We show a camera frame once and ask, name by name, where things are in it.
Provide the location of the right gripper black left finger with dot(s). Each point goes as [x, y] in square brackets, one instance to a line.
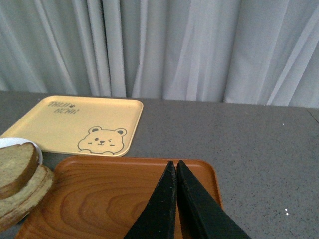
[157, 220]

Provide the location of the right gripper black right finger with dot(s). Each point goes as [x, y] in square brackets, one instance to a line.
[200, 215]

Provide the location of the bread slice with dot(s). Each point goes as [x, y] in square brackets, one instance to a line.
[18, 164]
[15, 208]

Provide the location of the white round plate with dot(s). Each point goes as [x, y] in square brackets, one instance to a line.
[6, 142]

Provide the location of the brown wood-grain tray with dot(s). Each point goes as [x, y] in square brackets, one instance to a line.
[94, 197]

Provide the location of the yellow bear tray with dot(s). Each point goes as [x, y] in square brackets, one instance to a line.
[80, 125]

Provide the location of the grey curtain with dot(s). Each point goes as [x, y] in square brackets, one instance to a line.
[236, 51]

